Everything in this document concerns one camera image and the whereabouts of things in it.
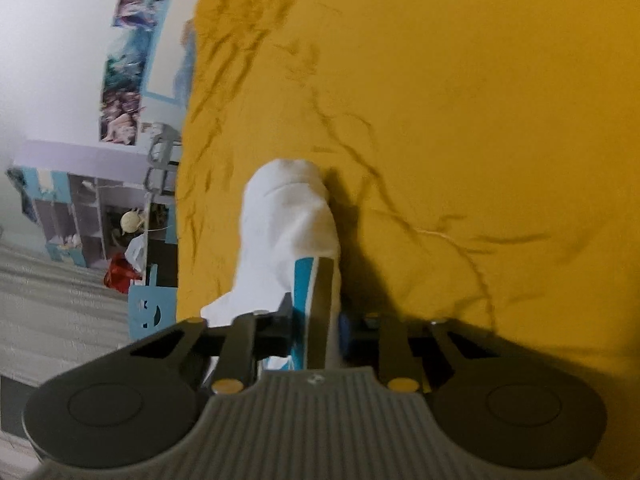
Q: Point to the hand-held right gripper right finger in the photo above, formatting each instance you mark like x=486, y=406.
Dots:
x=344, y=331

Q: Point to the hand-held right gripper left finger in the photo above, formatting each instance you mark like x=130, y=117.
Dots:
x=240, y=345

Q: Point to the white t-shirt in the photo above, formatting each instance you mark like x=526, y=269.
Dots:
x=290, y=230

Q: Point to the blue smiley cutout chair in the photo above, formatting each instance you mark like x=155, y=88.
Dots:
x=152, y=310

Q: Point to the red bag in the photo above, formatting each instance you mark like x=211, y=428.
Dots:
x=120, y=275

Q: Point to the blue and purple shelf unit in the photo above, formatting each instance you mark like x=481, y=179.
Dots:
x=75, y=200

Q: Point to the yellow quilt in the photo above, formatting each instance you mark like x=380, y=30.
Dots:
x=450, y=135

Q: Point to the white headboard with blue trim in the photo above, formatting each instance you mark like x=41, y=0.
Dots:
x=167, y=45

